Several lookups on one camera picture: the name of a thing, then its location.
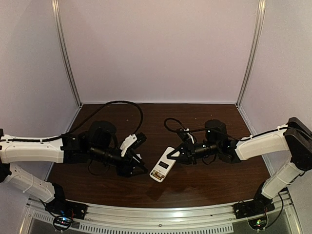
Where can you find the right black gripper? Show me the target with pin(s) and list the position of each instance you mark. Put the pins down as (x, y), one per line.
(187, 150)

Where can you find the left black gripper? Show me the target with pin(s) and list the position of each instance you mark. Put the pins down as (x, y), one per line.
(126, 172)

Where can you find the white red remote control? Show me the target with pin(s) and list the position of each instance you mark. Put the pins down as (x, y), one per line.
(164, 165)

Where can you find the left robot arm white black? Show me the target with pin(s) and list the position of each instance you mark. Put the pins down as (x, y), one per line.
(99, 144)

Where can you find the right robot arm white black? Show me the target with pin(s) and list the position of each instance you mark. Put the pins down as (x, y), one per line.
(294, 136)

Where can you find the left circuit board with LED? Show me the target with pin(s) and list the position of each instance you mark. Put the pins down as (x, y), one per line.
(62, 223)

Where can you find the circuit board with led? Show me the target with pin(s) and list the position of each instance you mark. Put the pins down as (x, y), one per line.
(62, 223)
(258, 222)

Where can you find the right circuit board with LED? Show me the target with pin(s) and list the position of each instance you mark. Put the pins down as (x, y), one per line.
(258, 222)

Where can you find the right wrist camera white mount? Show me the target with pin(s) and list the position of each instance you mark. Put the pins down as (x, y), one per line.
(185, 136)

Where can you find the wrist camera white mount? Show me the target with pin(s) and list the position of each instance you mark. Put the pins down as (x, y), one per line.
(185, 136)
(133, 141)

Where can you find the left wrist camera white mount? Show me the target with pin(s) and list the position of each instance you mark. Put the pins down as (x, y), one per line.
(133, 141)

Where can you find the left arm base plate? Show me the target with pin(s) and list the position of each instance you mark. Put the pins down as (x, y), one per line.
(67, 208)

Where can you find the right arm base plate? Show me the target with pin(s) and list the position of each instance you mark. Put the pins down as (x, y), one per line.
(251, 208)

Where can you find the right aluminium frame post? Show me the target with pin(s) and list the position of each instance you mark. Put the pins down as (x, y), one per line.
(260, 16)

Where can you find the aluminium frame post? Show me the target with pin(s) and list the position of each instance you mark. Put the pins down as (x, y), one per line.
(64, 51)
(260, 16)

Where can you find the left aluminium frame post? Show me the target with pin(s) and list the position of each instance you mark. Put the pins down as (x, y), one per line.
(64, 51)

